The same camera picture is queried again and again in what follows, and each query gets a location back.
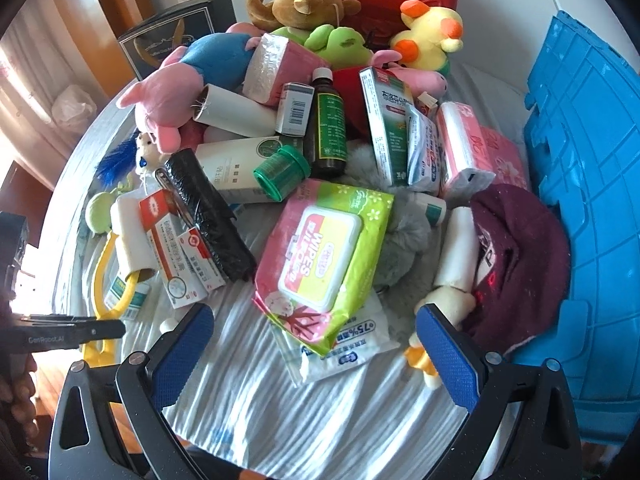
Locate white cardboard tube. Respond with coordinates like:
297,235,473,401
192,84,277,138

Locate pink pig plush red dress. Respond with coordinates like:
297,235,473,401
332,49,450,141

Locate green pink wet wipes pack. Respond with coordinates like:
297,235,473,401
254,179,395,356

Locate black garbage bag roll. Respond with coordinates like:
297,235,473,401
164,148,257,282

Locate yellow duck plush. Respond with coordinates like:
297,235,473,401
390,0,464,76

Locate white alcohol wipes packet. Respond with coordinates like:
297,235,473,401
271,289,399,387

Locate green white medicine box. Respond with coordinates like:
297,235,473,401
359,67,411,186

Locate white duck plush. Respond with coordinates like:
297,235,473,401
404,207,480,391

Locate black gift bag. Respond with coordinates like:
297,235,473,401
118,0,236,80

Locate blue plastic crate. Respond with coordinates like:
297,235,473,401
514,12,640,444

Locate green frog plush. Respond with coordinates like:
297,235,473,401
272,24,373,70

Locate blue feather toy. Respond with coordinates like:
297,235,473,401
96,129,140,188

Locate green cap bottle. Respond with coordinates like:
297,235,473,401
253,145,311,203

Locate pink tissue pack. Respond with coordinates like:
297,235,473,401
436,102,528,203

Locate dark brown medicine bottle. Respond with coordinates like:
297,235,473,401
303,67,347,180

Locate yellow plastic toy tongs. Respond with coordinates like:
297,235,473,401
81,231,142,369

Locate brown bear plush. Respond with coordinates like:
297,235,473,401
245,0,361,32

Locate red white medicine box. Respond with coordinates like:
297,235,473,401
139,190,226,309

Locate maroon knit hat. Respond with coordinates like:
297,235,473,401
462,184,570,354

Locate pink pig plush blue shirt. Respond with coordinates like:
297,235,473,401
117,32,260,154

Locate grey fluffy plush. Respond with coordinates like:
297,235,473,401
340,141,442,344

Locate pink silver tissue box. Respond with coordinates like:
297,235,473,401
242,34,329,107

